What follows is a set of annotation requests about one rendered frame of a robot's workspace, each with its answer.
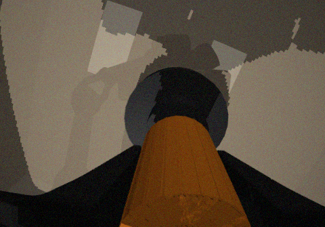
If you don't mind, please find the orange cylinder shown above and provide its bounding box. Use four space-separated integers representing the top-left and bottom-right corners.
119 116 251 227

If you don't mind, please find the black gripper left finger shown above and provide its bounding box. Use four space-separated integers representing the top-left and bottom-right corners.
0 145 142 227

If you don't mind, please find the black round pedestal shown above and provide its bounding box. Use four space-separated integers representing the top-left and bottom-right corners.
125 67 228 148

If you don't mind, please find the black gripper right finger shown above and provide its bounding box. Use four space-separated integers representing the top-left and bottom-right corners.
217 150 325 227

